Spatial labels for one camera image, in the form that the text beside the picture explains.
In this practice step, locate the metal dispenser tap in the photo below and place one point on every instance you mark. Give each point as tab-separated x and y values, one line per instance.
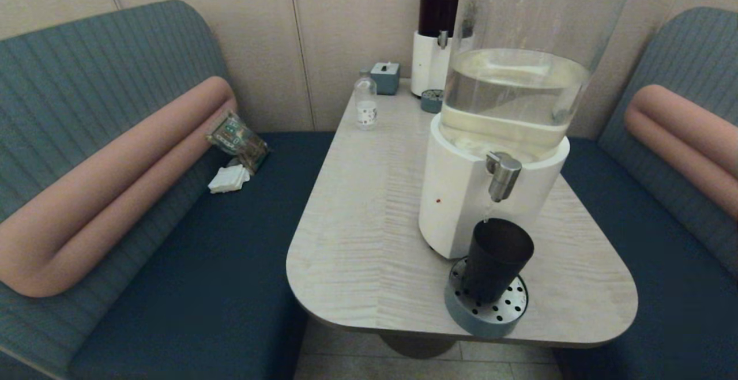
504	175

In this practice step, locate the black tapered cup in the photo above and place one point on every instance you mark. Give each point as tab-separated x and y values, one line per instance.
496	259

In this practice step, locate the small clear plastic bottle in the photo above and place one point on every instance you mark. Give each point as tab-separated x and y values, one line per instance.
365	109

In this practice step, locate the small round drip tray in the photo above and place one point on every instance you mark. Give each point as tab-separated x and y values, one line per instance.
431	102

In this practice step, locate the blue-grey square box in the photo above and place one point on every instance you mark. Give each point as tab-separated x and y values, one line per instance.
384	77

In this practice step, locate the green snack packet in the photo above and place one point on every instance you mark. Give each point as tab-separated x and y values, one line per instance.
236	135

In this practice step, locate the white napkin stack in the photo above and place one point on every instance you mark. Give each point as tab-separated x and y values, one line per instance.
228	179

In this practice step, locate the large clear water dispenser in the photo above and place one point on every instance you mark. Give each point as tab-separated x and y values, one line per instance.
507	80

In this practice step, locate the dark drink dispenser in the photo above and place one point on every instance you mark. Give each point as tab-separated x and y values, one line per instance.
435	17

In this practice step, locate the large round perforated drip tray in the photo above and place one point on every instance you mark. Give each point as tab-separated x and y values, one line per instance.
487	319

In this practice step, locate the pink bolster cushion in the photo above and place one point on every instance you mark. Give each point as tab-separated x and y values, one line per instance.
680	132
115	166

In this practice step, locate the teal bench with wooden base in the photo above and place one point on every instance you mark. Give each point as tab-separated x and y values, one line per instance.
115	40
680	288

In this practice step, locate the gold table pedestal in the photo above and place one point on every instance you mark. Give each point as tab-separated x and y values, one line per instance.
418	345

